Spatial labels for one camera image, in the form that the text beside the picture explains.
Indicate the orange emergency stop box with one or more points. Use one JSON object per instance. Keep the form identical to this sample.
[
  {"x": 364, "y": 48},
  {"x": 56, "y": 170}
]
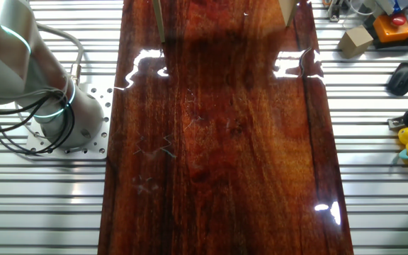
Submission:
[{"x": 388, "y": 32}]

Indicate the black computer mouse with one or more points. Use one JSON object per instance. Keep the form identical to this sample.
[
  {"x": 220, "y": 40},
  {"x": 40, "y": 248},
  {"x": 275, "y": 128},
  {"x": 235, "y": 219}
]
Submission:
[{"x": 402, "y": 79}]

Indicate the small cardboard box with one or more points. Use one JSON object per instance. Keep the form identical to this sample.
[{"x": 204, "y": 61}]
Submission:
[{"x": 356, "y": 42}]

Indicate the dark red wooden board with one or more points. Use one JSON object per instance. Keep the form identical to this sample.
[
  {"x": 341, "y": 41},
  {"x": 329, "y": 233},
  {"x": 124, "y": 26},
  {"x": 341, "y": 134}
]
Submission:
[{"x": 207, "y": 177}]

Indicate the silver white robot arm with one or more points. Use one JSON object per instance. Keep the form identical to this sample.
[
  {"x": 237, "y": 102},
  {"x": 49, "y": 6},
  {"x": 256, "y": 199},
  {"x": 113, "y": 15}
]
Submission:
[{"x": 83, "y": 117}]

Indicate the grey device with blue label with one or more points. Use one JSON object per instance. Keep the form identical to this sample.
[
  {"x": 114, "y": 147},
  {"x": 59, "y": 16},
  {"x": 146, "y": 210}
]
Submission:
[{"x": 384, "y": 5}]

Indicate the small metal bracket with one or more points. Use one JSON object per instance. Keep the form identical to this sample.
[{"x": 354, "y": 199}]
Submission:
[{"x": 334, "y": 12}]

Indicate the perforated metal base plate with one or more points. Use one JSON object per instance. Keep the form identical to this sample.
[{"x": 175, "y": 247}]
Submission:
[{"x": 99, "y": 92}]

